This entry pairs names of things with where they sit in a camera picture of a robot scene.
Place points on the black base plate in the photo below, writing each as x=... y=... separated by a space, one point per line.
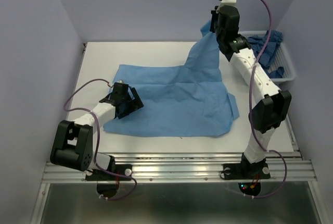
x=98 y=175
x=245 y=172

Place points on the white plastic basket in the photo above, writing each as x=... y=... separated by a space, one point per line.
x=282 y=59

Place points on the dark blue patterned shirt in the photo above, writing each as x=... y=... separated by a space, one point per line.
x=269 y=54

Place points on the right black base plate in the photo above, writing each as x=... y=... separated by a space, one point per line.
x=245 y=172

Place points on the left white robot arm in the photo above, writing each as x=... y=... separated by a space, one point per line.
x=76 y=142

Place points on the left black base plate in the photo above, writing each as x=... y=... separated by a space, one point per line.
x=98 y=175

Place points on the aluminium mounting rail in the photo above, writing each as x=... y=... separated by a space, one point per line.
x=205 y=167

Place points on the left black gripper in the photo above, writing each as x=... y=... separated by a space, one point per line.
x=137 y=102

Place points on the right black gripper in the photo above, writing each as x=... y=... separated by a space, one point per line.
x=214 y=15

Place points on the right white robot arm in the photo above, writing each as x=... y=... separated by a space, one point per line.
x=267 y=102

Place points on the light blue long sleeve shirt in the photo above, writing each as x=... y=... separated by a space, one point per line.
x=184 y=101

